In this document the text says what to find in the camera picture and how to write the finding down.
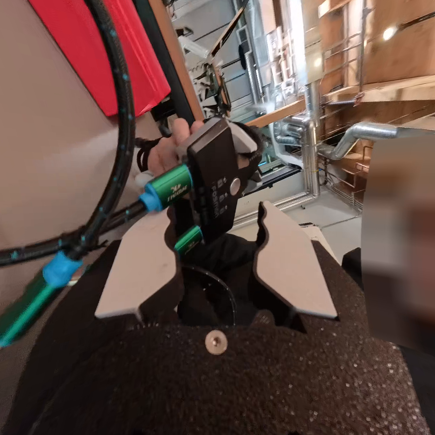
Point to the silver ventilation duct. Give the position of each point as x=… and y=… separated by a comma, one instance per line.
x=311, y=142

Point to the person's right hand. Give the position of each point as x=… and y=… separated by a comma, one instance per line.
x=166, y=153

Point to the grey desk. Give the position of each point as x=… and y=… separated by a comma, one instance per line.
x=51, y=153

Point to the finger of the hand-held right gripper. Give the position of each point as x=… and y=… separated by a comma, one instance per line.
x=245, y=139
x=255, y=181

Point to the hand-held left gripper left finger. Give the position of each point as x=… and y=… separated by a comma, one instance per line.
x=136, y=272

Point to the black switch box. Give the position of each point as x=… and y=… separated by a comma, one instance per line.
x=214, y=163

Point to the red plastic bin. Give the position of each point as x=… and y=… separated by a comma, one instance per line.
x=102, y=51

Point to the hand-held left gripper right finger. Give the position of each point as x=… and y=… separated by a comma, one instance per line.
x=292, y=265

